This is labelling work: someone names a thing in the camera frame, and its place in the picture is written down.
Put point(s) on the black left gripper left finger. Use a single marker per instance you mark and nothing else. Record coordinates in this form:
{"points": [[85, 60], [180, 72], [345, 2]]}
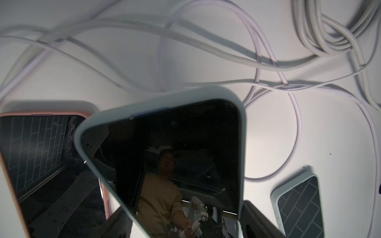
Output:
{"points": [[116, 226]]}

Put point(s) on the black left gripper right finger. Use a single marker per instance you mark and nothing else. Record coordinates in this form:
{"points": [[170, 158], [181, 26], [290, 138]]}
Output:
{"points": [[254, 224]]}

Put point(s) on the black phone right side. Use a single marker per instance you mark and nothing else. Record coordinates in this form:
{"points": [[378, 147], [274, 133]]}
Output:
{"points": [[297, 207]]}

